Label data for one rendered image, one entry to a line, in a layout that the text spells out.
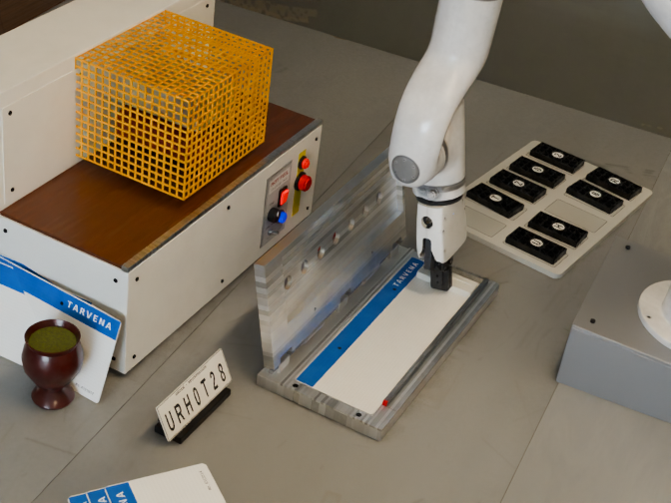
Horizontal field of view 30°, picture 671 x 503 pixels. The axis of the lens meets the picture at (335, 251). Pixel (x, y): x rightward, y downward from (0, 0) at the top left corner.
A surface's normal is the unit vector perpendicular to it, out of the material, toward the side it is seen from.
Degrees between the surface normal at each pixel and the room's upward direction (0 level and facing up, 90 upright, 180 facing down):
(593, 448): 0
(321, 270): 79
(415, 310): 0
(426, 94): 48
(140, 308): 90
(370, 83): 0
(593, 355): 90
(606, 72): 90
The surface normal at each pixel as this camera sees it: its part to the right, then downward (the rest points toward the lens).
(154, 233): 0.12, -0.82
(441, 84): -0.20, -0.29
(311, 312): 0.88, 0.19
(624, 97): -0.41, 0.48
